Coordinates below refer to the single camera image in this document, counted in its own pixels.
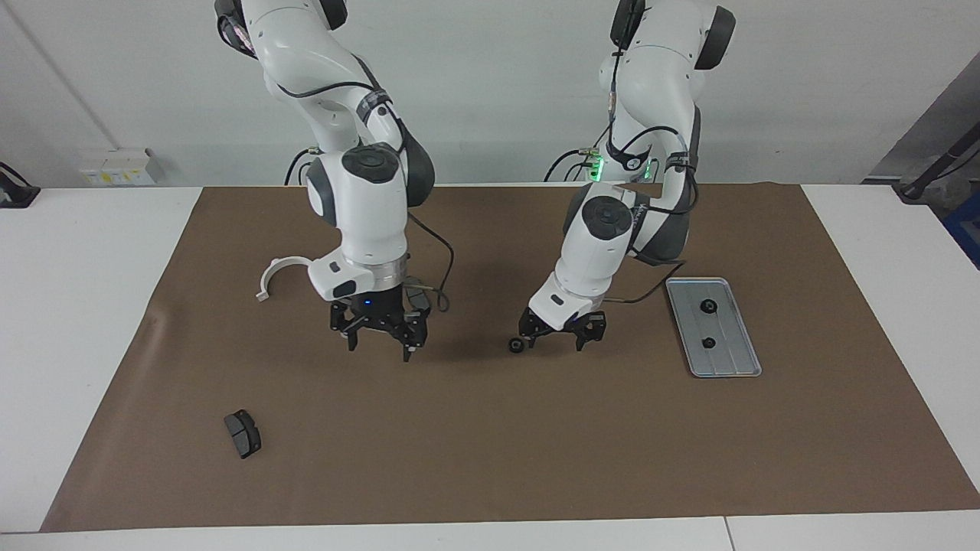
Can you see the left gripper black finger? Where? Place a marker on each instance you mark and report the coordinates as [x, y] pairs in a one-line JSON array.
[[591, 333], [530, 329]]

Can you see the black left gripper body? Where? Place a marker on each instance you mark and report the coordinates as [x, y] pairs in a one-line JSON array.
[[570, 321]]

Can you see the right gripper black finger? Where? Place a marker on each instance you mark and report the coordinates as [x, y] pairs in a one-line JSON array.
[[413, 333], [344, 325]]

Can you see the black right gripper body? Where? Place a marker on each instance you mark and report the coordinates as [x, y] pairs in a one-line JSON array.
[[379, 310]]

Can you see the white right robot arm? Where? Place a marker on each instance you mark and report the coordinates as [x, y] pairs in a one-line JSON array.
[[367, 222]]

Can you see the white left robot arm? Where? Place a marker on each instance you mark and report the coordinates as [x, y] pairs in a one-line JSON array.
[[597, 252]]

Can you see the silver metal tray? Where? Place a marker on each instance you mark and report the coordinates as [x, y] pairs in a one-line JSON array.
[[731, 329]]

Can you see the narrow dark grey brake pad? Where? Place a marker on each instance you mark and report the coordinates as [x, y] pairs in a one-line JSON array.
[[423, 298]]

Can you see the brown table mat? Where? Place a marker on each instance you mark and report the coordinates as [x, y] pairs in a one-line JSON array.
[[490, 444]]

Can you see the wide dark grey brake pad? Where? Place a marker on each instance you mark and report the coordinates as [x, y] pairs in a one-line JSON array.
[[243, 435]]

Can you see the black stand pole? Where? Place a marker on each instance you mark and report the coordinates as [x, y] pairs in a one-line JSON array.
[[942, 164]]

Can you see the blue crate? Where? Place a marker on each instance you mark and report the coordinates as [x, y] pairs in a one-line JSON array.
[[966, 229]]

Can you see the white curved plastic bracket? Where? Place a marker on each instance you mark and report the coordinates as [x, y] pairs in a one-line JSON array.
[[269, 273]]

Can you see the white yellow wall socket box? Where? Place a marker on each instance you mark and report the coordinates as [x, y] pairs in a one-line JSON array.
[[115, 168]]

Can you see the black clamp mount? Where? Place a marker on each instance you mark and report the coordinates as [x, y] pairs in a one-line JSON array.
[[15, 195]]

